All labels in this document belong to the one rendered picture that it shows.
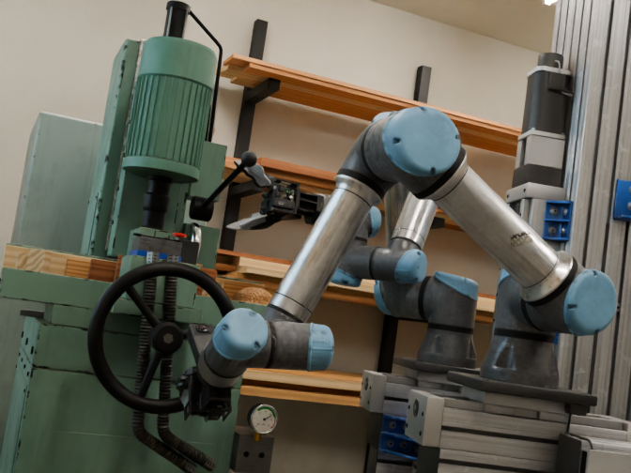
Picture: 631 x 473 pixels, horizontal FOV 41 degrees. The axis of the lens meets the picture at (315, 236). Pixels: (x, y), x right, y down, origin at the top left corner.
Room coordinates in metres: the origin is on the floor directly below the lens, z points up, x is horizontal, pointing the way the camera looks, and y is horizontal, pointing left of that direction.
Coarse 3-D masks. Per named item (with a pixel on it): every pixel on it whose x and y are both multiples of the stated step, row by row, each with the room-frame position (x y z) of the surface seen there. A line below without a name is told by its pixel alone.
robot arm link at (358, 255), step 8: (360, 240) 1.87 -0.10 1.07; (352, 248) 1.87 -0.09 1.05; (360, 248) 1.86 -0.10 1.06; (368, 248) 1.85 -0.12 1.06; (344, 256) 1.87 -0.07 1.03; (352, 256) 1.86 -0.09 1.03; (360, 256) 1.85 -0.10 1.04; (368, 256) 1.84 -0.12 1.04; (344, 264) 1.87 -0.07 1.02; (352, 264) 1.85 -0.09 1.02; (360, 264) 1.85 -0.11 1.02; (368, 264) 1.83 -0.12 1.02; (336, 272) 1.87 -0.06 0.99; (344, 272) 1.86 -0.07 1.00; (352, 272) 1.87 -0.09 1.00; (360, 272) 1.85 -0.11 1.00; (368, 272) 1.84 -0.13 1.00; (336, 280) 1.87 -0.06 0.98; (344, 280) 1.87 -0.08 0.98; (352, 280) 1.87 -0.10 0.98; (360, 280) 1.88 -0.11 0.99; (376, 280) 1.87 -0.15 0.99
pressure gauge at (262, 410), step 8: (256, 408) 1.80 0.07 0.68; (264, 408) 1.81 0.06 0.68; (272, 408) 1.81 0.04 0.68; (248, 416) 1.81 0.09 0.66; (256, 416) 1.80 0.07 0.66; (264, 416) 1.81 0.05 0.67; (272, 416) 1.81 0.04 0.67; (256, 424) 1.80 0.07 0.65; (264, 424) 1.81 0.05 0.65; (272, 424) 1.81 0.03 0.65; (256, 432) 1.80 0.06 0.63; (264, 432) 1.81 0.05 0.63; (256, 440) 1.82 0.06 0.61
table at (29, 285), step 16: (16, 272) 1.67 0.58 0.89; (32, 272) 1.68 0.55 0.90; (0, 288) 1.66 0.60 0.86; (16, 288) 1.67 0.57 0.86; (32, 288) 1.68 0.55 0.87; (48, 288) 1.69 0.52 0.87; (64, 288) 1.71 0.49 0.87; (80, 288) 1.72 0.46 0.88; (96, 288) 1.73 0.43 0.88; (64, 304) 1.71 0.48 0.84; (80, 304) 1.72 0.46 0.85; (128, 304) 1.66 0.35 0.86; (160, 304) 1.68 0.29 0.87; (208, 304) 1.81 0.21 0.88; (240, 304) 1.84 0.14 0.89; (256, 304) 1.85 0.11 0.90; (176, 320) 1.69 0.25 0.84; (192, 320) 1.71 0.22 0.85; (208, 320) 1.82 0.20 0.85
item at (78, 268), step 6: (72, 264) 1.86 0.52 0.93; (78, 264) 1.86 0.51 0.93; (84, 264) 1.87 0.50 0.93; (66, 270) 1.85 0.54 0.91; (72, 270) 1.86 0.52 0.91; (78, 270) 1.86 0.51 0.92; (84, 270) 1.87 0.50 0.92; (72, 276) 1.86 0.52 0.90; (78, 276) 1.86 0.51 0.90; (84, 276) 1.87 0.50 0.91; (228, 288) 1.99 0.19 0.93; (234, 288) 1.99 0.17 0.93; (240, 288) 2.00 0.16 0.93; (228, 294) 1.99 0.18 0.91; (234, 294) 1.99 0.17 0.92
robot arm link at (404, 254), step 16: (416, 208) 1.86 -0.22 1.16; (432, 208) 1.88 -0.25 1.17; (400, 224) 1.85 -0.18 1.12; (416, 224) 1.84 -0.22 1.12; (400, 240) 1.83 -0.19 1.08; (416, 240) 1.83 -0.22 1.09; (384, 256) 1.82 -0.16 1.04; (400, 256) 1.80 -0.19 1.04; (416, 256) 1.79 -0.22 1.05; (384, 272) 1.82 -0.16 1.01; (400, 272) 1.80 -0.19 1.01; (416, 272) 1.79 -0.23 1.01
